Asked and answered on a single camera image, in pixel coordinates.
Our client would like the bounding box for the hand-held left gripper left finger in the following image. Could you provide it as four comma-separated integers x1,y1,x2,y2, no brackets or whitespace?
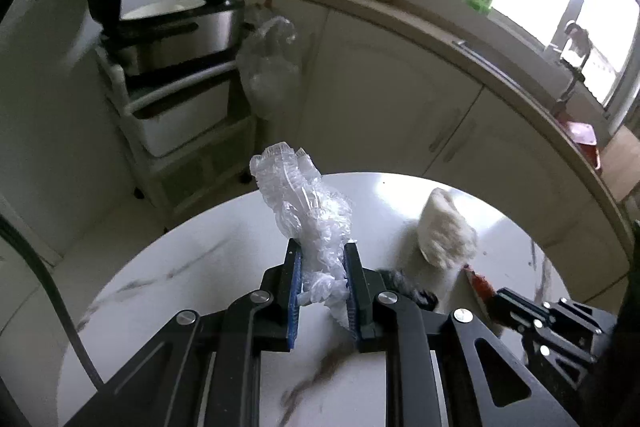
65,239,303,427

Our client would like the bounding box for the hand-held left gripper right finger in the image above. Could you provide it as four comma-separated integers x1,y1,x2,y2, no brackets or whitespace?
344,242,581,427

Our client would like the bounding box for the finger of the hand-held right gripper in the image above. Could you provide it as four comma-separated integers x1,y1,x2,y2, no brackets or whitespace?
487,294,596,390
497,288,613,333

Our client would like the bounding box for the red wrapper scrap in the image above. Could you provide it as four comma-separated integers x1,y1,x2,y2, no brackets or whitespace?
462,264,497,309

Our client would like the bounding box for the clear plastic wrap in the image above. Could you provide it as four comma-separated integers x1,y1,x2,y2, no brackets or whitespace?
249,139,357,326

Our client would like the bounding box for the black crumpled scrap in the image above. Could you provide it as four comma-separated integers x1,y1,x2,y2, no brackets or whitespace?
379,269,439,311

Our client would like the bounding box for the round white marble table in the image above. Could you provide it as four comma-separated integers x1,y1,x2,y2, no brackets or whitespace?
57,172,572,427

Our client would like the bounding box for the crumpled tissue pile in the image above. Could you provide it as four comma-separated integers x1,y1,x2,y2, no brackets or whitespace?
417,187,479,269

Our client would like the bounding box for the cream base cabinet door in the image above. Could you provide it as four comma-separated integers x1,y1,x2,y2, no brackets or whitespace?
295,2,487,178
422,89,632,290

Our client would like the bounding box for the red container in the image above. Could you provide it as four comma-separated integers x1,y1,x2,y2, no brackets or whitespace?
565,121,602,171

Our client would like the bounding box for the white storage bin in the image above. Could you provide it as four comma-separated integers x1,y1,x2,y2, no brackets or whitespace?
131,79,232,158

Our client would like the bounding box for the hanging clear plastic bag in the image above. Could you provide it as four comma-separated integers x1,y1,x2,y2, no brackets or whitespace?
236,16,304,120

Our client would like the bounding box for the beige kitchen counter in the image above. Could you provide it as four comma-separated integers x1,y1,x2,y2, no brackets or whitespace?
227,0,640,254

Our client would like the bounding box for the metal faucet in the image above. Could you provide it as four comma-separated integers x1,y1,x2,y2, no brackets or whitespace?
552,21,596,108

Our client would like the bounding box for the white shelf cart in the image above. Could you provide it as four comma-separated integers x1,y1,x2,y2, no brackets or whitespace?
95,44,259,219

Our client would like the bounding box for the black cable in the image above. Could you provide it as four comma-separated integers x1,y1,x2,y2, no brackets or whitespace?
0,212,107,390

